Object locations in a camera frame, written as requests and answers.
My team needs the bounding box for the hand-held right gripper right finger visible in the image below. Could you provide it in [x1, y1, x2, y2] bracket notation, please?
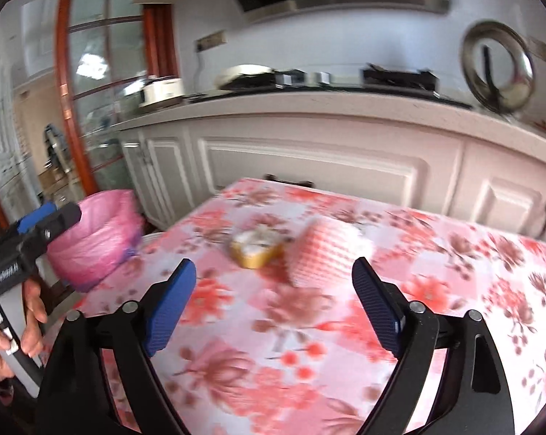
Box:
[352, 257, 514, 435]

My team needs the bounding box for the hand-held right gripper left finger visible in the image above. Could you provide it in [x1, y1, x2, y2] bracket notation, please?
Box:
[37, 258, 197, 435]

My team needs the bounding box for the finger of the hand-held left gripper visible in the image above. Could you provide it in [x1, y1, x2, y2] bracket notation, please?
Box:
[10, 202, 58, 236]
[21, 203, 82, 248]

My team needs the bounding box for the pink trash bag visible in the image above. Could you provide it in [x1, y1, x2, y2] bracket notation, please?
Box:
[46, 189, 146, 293]

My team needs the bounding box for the pink white foam net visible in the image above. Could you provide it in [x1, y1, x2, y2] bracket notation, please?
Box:
[290, 217, 375, 288]

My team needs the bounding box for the person's left hand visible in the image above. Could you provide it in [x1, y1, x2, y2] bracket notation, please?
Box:
[0, 278, 48, 381]

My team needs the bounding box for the white tall cabinet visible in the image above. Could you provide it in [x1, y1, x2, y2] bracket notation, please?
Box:
[0, 32, 29, 209]

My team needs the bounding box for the dark patterned cloth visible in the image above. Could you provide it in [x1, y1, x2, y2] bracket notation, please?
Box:
[44, 123, 67, 166]

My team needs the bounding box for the pink floral tablecloth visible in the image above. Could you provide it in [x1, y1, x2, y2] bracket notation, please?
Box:
[42, 177, 546, 435]

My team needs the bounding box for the wooden framed glass door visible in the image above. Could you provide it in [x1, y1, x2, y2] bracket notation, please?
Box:
[55, 0, 178, 200]

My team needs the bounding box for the black chair back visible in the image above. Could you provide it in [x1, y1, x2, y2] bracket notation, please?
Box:
[264, 173, 314, 189]

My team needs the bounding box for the white kitchen base cabinet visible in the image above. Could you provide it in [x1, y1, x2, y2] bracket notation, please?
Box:
[116, 91, 546, 245]

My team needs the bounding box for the white rice cooker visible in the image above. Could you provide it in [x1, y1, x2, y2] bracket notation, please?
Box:
[139, 77, 185, 109]

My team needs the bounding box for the black gas stove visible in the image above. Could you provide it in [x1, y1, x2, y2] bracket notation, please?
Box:
[205, 63, 473, 109]

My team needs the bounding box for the metal pot lid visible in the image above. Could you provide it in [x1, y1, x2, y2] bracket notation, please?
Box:
[462, 20, 536, 112]

